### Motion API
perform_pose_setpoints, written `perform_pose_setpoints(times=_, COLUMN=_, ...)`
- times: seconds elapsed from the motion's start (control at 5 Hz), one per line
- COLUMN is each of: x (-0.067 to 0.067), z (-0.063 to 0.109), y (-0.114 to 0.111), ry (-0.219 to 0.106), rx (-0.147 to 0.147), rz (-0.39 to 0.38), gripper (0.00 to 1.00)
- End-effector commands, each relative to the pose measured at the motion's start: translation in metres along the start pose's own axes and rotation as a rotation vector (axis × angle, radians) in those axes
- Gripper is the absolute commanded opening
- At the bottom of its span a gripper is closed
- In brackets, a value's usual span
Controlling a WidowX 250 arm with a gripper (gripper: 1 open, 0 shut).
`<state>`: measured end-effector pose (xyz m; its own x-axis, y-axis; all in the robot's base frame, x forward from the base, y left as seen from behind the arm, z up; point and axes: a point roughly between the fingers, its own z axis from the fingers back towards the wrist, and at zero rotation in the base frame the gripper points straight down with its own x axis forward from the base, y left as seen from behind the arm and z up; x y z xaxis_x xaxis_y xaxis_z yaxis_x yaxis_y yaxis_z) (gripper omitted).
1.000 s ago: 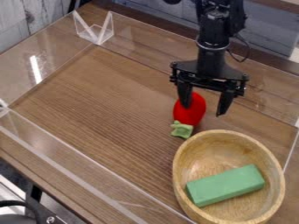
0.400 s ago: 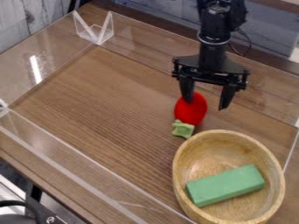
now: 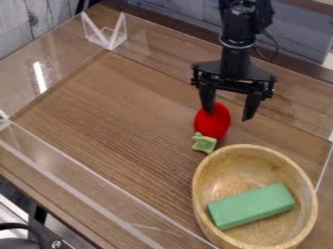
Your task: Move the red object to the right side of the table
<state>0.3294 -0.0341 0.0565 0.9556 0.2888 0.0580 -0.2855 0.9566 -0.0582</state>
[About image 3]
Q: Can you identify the wooden bowl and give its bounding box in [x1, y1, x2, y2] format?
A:
[191, 144, 317, 249]

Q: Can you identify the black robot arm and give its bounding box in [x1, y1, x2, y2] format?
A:
[191, 0, 277, 122]

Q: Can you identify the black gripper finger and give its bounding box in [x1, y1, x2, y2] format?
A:
[242, 91, 262, 122]
[200, 84, 216, 113]

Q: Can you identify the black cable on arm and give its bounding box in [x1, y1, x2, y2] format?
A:
[253, 28, 281, 62]

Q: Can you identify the red plush strawberry toy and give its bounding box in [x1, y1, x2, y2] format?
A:
[190, 101, 233, 155]

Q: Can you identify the black metal table frame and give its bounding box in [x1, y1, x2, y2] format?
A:
[26, 202, 89, 249]

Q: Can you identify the clear acrylic corner bracket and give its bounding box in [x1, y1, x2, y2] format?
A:
[80, 13, 127, 51]

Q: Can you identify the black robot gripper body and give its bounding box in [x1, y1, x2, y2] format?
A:
[191, 48, 277, 99]

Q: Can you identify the black cable lower left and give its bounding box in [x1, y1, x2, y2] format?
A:
[0, 223, 47, 249]

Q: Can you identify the green rectangular block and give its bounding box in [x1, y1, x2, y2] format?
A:
[206, 183, 296, 231]

